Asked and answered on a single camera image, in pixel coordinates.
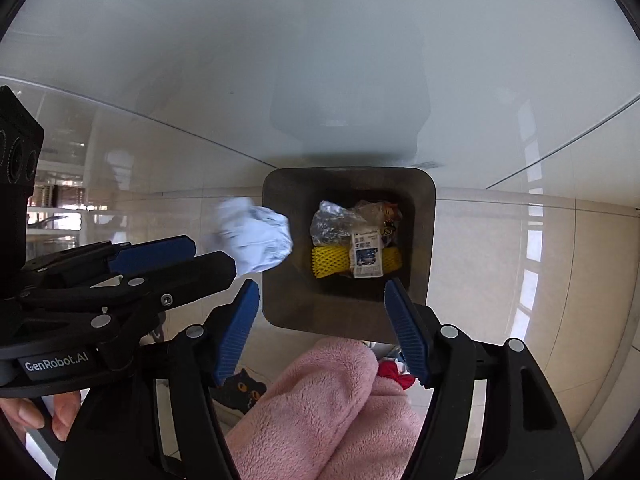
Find person's left hand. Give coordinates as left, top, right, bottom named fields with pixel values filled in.
left=0, top=391, right=82, bottom=443

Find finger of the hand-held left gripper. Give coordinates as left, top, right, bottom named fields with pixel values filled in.
left=25, top=235, right=197, bottom=281
left=20, top=251, right=237, bottom=333

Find yellow foam net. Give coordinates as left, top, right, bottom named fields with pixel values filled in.
left=311, top=246, right=402, bottom=279

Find red yellow snack packet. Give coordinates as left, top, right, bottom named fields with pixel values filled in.
left=372, top=201, right=403, bottom=250

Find white cabinet front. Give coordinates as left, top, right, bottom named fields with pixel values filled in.
left=0, top=0, right=640, bottom=196

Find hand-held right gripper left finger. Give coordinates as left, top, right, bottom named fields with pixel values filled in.
left=55, top=279, right=261, bottom=480

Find white tissue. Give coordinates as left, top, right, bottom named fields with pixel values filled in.
left=210, top=197, right=293, bottom=277

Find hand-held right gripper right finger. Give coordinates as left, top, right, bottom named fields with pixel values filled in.
left=384, top=277, right=586, bottom=480

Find cartoon patterned slipper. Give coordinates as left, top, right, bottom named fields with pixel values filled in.
left=375, top=345, right=416, bottom=391
left=215, top=367, right=268, bottom=416

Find pink fleece pants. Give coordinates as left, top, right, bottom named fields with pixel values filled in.
left=225, top=337, right=426, bottom=480

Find black waste bin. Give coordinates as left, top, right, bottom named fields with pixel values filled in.
left=261, top=166, right=437, bottom=345

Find white milk packet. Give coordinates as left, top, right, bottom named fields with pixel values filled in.
left=351, top=230, right=385, bottom=279

